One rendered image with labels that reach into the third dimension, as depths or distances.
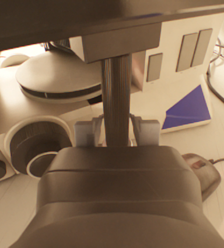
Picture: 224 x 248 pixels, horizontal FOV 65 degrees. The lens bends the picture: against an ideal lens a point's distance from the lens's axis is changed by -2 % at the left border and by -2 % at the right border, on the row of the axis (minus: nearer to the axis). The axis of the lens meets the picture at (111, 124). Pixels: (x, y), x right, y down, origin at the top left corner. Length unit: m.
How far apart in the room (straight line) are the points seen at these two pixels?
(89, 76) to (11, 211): 0.19
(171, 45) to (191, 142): 0.14
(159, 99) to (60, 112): 0.14
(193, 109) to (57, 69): 0.21
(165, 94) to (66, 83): 0.14
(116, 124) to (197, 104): 0.17
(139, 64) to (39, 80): 0.13
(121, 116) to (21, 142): 0.10
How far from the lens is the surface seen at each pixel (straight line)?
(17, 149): 0.19
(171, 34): 0.24
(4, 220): 0.25
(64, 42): 0.24
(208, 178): 0.23
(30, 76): 0.28
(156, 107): 0.26
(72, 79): 0.25
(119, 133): 0.17
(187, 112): 0.29
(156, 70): 0.24
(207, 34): 0.29
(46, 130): 0.19
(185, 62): 0.28
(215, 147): 0.30
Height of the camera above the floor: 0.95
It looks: 42 degrees down
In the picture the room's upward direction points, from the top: 3 degrees counter-clockwise
